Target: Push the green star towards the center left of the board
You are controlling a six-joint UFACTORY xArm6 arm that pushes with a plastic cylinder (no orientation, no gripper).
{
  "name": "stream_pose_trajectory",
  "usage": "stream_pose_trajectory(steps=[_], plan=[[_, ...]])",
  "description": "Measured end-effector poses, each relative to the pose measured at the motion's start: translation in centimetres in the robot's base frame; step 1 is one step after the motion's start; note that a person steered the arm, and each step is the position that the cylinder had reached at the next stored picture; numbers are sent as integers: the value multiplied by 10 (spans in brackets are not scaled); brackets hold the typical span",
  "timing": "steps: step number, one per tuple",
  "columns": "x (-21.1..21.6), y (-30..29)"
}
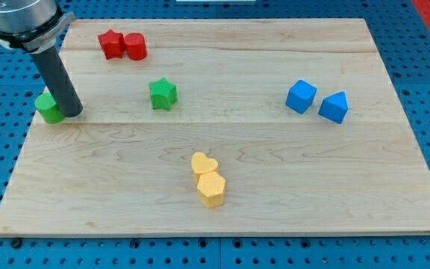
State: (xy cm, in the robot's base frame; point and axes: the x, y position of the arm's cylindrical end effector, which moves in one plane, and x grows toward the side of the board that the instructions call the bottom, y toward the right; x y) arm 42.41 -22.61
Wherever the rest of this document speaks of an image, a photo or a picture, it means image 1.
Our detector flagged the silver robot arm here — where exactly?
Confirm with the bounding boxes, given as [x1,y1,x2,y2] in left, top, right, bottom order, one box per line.
[0,0,76,54]

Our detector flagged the wooden board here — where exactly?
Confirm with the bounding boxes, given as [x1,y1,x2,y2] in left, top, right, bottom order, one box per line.
[0,19,430,238]

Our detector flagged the green star block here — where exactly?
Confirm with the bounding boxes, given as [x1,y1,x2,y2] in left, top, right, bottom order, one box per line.
[149,77,178,111]

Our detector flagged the red star block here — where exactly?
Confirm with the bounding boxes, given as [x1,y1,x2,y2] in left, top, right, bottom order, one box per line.
[98,29,125,60]

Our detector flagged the yellow heart block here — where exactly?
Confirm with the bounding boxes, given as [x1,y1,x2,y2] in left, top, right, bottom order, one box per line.
[191,152,219,184]

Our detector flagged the yellow hexagon block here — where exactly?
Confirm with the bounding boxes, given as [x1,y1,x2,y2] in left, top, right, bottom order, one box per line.
[197,172,226,208]

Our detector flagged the blue cube block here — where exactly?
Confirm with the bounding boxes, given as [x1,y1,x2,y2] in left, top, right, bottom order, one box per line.
[285,80,317,114]

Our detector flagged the red cylinder block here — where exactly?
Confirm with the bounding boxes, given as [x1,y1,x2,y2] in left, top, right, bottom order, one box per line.
[124,32,148,61]

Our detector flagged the blue house-shaped block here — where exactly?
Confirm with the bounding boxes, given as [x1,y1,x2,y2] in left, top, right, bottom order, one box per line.
[318,91,349,124]

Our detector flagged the green cylinder block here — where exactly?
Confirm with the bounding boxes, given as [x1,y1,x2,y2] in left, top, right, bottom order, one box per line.
[35,93,65,124]

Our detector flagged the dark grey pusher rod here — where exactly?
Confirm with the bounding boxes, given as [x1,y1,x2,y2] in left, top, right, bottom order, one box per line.
[31,46,83,117]

